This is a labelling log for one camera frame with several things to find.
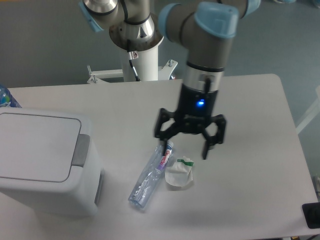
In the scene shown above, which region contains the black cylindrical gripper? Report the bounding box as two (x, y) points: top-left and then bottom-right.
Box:
(153, 83), (228, 161)

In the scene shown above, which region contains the white plastic trash can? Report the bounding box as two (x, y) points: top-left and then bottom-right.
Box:
(0, 107), (104, 216)

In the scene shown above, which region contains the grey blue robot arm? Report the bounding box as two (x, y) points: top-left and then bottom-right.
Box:
(78, 0), (261, 159)

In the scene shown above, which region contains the crumpled white paper cup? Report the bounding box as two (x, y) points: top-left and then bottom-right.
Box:
(165, 156), (195, 188)

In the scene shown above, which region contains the crushed clear plastic bottle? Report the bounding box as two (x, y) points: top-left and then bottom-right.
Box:
(128, 140), (174, 209)

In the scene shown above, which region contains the black device at edge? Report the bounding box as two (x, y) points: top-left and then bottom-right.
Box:
(302, 202), (320, 229)

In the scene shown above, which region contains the black cable on pedestal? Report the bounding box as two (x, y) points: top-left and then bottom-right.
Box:
(126, 39), (141, 82)

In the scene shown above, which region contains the white frame at right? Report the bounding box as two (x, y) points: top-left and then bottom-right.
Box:
(295, 86), (320, 135)

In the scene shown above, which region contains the metal bracket at right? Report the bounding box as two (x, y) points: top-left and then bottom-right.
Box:
(313, 176), (320, 198)

